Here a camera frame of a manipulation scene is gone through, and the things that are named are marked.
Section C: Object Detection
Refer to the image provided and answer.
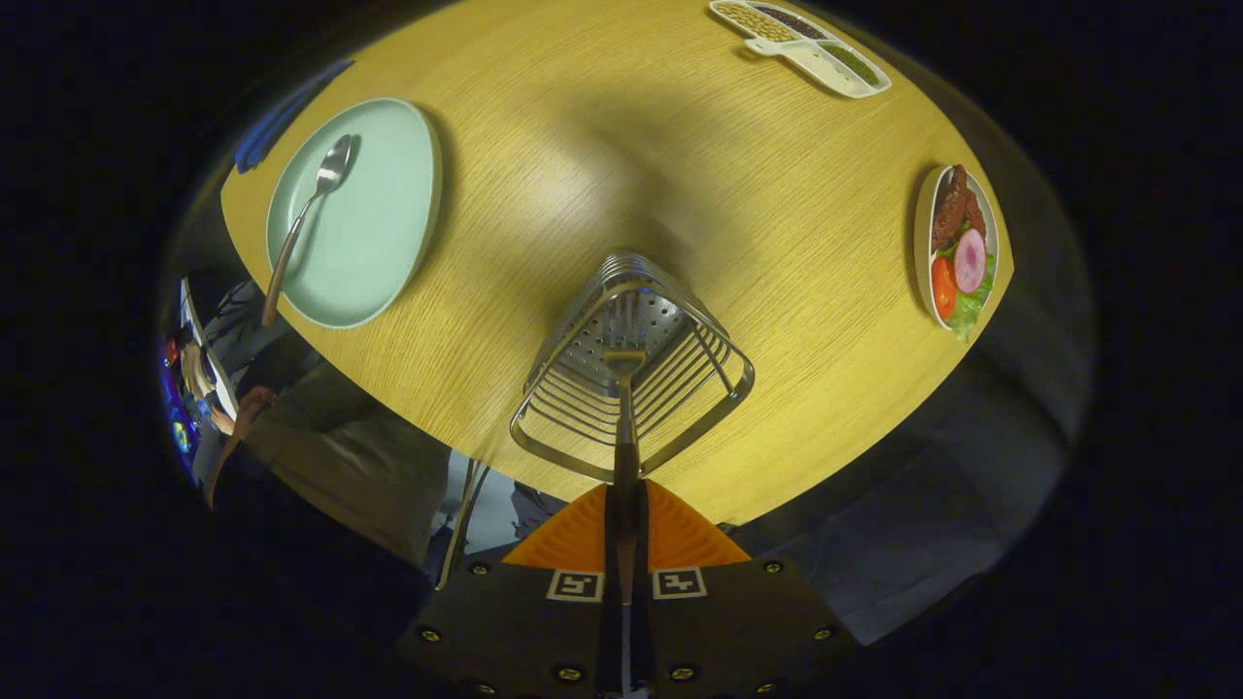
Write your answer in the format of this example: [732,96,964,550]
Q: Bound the metal fork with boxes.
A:
[600,289,650,695]

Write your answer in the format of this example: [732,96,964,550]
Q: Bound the grey metal table leg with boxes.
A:
[435,458,488,591]

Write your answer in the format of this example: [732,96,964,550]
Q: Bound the person's khaki trousers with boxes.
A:
[243,359,457,569]

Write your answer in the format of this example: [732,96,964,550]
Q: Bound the metal wire basket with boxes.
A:
[509,252,756,483]

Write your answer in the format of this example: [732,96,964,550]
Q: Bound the plate of meat and vegetables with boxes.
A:
[913,163,1001,341]

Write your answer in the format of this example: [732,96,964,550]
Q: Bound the blue cloth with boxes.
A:
[233,60,355,176]

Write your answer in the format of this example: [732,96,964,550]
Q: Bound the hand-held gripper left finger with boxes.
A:
[393,483,615,698]

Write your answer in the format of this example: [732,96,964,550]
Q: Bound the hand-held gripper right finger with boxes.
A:
[636,479,862,698]

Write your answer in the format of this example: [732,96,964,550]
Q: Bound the light green plate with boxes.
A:
[265,97,444,330]

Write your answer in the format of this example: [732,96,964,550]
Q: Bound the metal spoon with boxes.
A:
[260,134,355,329]

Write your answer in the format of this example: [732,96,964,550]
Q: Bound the white divided dish with beans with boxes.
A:
[709,0,892,100]

